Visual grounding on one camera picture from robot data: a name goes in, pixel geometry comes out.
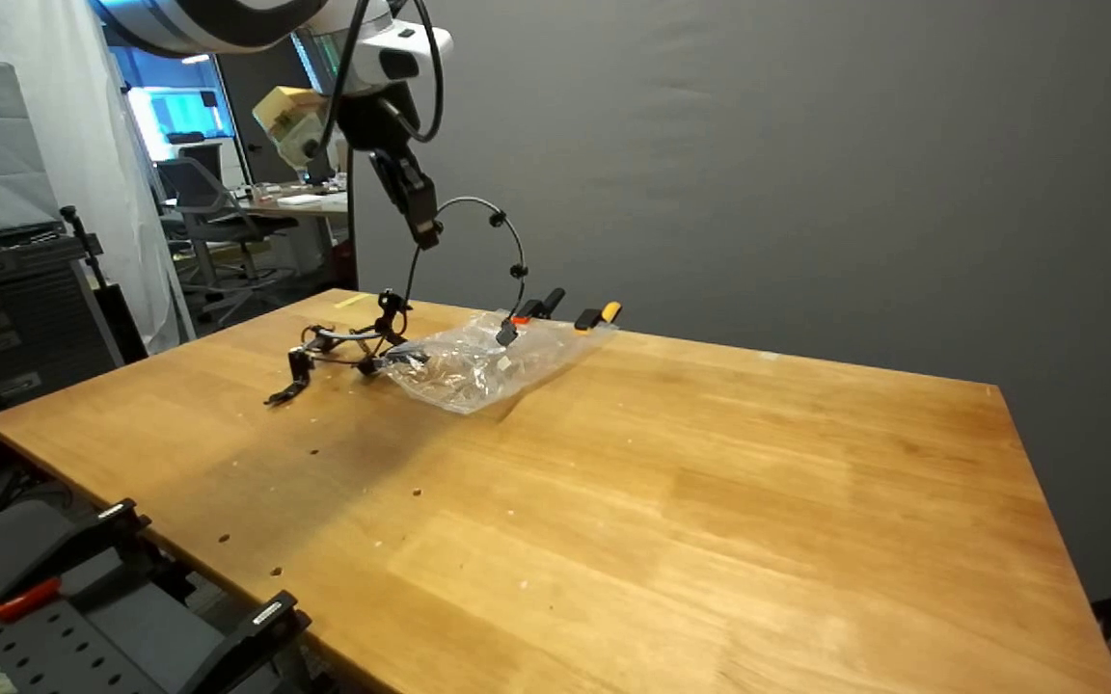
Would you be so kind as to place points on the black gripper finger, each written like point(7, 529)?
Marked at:
point(417, 193)

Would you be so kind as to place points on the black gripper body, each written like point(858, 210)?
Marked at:
point(380, 130)

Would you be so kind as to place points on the black cable wire assembly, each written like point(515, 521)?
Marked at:
point(384, 337)

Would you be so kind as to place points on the clear plastic bag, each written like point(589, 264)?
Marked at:
point(488, 360)

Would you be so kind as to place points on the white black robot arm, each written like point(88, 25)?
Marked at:
point(388, 43)

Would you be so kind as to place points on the black orange table clamp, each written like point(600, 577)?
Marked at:
point(537, 306)

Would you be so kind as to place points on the black equipment rack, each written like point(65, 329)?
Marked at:
point(58, 315)

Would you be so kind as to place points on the black clamp at edge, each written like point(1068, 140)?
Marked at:
point(251, 644)

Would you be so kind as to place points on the red handled clamp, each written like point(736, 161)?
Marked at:
point(39, 579)

